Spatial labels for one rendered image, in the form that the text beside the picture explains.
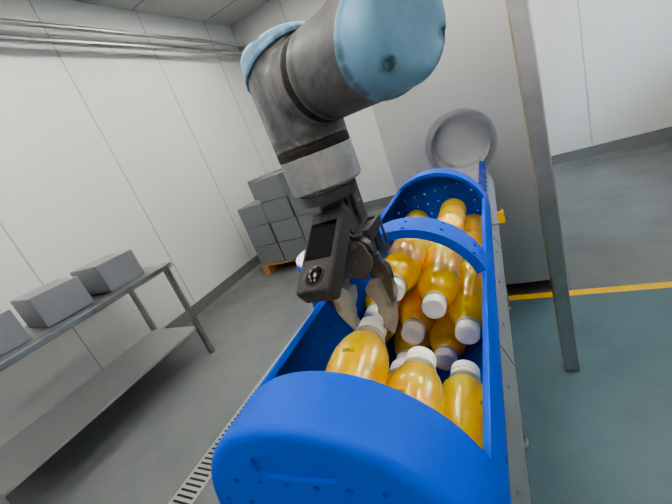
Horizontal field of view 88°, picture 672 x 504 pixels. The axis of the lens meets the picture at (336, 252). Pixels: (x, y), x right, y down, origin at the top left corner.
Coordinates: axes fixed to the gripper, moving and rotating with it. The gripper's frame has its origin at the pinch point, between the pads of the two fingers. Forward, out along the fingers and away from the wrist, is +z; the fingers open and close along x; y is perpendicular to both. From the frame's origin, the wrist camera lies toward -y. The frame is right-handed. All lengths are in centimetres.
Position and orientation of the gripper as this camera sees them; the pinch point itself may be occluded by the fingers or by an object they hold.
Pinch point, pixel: (373, 329)
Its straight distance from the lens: 49.1
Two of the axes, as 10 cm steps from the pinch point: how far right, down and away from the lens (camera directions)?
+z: 3.4, 8.9, 3.1
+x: -8.7, 1.7, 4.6
